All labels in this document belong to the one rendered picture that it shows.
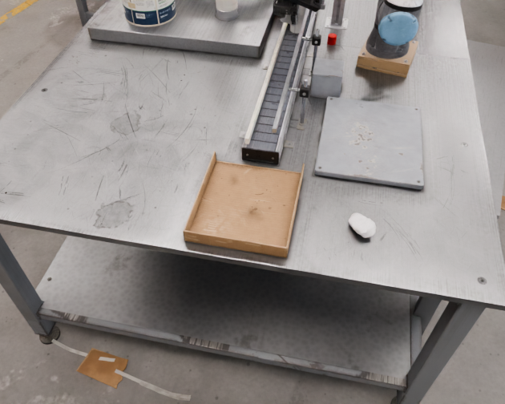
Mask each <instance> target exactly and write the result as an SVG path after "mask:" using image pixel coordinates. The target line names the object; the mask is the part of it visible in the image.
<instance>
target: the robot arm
mask: <svg viewBox="0 0 505 404"><path fill-rule="evenodd" d="M321 2H322V0H273V15H279V16H285V15H286V17H285V18H281V19H280V20H281V22H285V23H288V24H291V25H292V26H295V25H296V24H297V20H298V10H299V5H300V6H303V7H305V8H307V9H309V10H312V11H314V12H317V11H319V10H320V9H321ZM422 4H423V0H378V6H377V11H376V17H375V22H374V28H373V29H372V31H371V33H370V36H369V37H368V39H367V41H366V50H367V51H368V52H369V53H370V54H371V55H373V56H376V57H379V58H382V59H398V58H401V57H403V56H405V55H406V54H407V53H408V51H409V47H410V41H411V40H412V39H413V38H414V36H415V35H416V34H417V31H418V16H419V14H420V11H421V9H422ZM274 10H275V12H274Z"/></svg>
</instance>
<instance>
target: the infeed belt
mask: <svg viewBox="0 0 505 404"><path fill-rule="evenodd" d="M311 14H312V11H311V10H309V15H308V18H307V22H306V24H305V30H304V33H303V36H302V37H305V36H306V32H307V29H308V25H309V20H310V17H311ZM298 35H299V34H292V33H291V32H290V25H289V24H288V25H287V27H286V31H285V35H284V38H283V40H282V43H281V47H280V50H279V52H278V56H277V60H276V62H275V65H274V68H273V72H272V74H271V77H270V80H269V85H268V87H267V90H266V92H265V97H264V99H263V102H262V105H261V109H260V112H259V115H258V117H257V121H256V124H255V127H254V130H253V133H252V137H251V139H250V142H249V144H247V146H246V149H252V150H258V151H263V152H275V151H276V147H277V142H278V139H279V135H280V132H281V127H282V124H283V120H284V117H285V112H286V108H287V105H288V101H289V96H290V93H291V91H288V92H287V95H286V98H285V104H284V106H283V110H282V113H281V118H280V122H279V124H278V128H277V133H272V129H273V124H274V120H275V118H276V114H277V109H278V106H279V103H280V100H281V95H282V92H283V89H284V86H285V81H286V78H287V75H288V72H289V67H290V63H291V61H292V57H293V52H294V50H295V46H296V44H297V39H298ZM303 44H304V40H301V45H300V48H299V51H298V54H297V59H296V62H295V66H294V69H293V74H292V78H291V80H290V84H289V87H292V86H293V81H294V78H295V74H296V71H297V66H298V63H299V59H300V56H301V51H302V47H303Z"/></svg>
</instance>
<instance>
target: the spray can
mask: <svg viewBox="0 0 505 404"><path fill-rule="evenodd" d="M304 15H305V7H303V6H300V5H299V10H298V20H297V24H296V25H295V26H292V25H291V24H290V32H291V33H292V34H299V33H300V29H301V24H302V21H303V18H304Z"/></svg>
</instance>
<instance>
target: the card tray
mask: <svg viewBox="0 0 505 404"><path fill-rule="evenodd" d="M304 166H305V164H303V166H302V170H301V172H291V171H285V170H279V169H273V168H263V167H257V166H251V165H245V164H235V163H229V162H224V161H218V160H216V152H215V151H214V152H213V155H212V158H211V160H210V163H209V165H208V169H207V171H206V173H205V175H204V179H203V181H202V184H201V185H200V189H199V191H198V194H197V196H196V199H195V202H194V204H193V206H192V210H191V212H190V214H189V217H188V220H187V222H186V225H185V227H184V230H183V233H184V241H189V242H194V243H199V244H207V245H212V246H217V247H222V248H231V249H236V250H241V251H246V252H251V253H260V254H265V255H270V256H275V257H284V258H287V255H288V251H289V243H290V239H291V235H292V230H293V222H294V218H295V214H296V210H297V202H298V198H299V194H300V190H301V182H302V177H303V173H304Z"/></svg>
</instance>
